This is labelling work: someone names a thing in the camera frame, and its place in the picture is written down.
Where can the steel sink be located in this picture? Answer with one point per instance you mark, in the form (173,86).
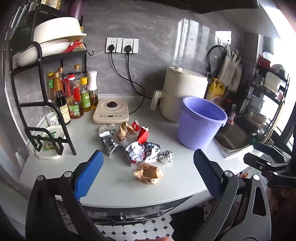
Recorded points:
(233,139)

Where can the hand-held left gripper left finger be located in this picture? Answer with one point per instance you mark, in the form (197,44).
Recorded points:
(89,177)

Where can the stack of steel pots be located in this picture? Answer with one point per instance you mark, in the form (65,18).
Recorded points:
(255,109)

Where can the brown cap sauce bottle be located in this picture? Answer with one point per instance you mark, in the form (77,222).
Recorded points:
(63,75)

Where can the cream induction cooker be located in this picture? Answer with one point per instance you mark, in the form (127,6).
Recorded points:
(111,113)

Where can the purple plastic bucket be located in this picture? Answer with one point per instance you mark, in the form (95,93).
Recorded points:
(198,129)

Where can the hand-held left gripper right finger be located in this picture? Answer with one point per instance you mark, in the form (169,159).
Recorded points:
(208,173)

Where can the silver black wrapper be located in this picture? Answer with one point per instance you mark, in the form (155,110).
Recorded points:
(151,151)

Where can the white container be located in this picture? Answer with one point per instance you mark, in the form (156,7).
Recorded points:
(272,82)

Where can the white paper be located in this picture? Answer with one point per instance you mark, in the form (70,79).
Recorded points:
(135,151)

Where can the small red label bottle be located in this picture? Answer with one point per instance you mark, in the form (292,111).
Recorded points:
(232,115)

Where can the black dish shelf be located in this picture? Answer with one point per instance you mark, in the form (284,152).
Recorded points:
(253,92)

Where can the white plates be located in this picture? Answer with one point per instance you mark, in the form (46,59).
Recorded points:
(46,49)

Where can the white tray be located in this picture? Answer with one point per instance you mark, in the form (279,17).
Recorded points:
(49,154)

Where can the red plastic utensils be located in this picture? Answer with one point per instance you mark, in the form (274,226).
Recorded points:
(75,46)

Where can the brown paper bag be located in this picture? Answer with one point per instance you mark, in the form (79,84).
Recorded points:
(124,132)

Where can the large white pot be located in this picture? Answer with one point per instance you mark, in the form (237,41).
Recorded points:
(57,29)

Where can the clear bottle gold cap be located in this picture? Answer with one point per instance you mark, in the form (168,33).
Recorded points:
(78,70)

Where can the white top oil dispenser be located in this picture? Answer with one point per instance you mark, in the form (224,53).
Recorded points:
(92,81)

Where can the cream air fryer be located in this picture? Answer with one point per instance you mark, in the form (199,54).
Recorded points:
(182,92)

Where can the green label bottle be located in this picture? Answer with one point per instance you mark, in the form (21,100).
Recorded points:
(85,97)

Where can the black kitchen rack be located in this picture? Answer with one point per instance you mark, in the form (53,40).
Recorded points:
(39,69)

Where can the hanging cloth bags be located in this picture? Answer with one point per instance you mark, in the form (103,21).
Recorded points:
(230,69)

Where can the person's right hand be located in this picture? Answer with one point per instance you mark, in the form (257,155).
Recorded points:
(281,200)

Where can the silver foil ball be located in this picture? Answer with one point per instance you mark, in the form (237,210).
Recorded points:
(165,157)

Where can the small white bottle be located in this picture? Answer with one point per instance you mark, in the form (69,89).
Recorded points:
(52,119)

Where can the red carton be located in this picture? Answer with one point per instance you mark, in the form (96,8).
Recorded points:
(143,135)

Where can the yellow cap sauce bottle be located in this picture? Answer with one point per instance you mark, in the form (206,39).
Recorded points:
(50,85)

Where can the brown paper cup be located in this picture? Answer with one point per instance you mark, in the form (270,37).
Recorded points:
(148,173)

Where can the red cap oil bottle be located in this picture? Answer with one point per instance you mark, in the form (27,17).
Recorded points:
(74,102)

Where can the yellow detergent bottle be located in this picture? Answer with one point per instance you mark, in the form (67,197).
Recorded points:
(215,91)

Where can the silver foil sheet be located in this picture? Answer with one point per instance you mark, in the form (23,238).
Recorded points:
(108,141)

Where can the white wall socket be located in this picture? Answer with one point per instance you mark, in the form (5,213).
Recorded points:
(114,41)
(134,42)

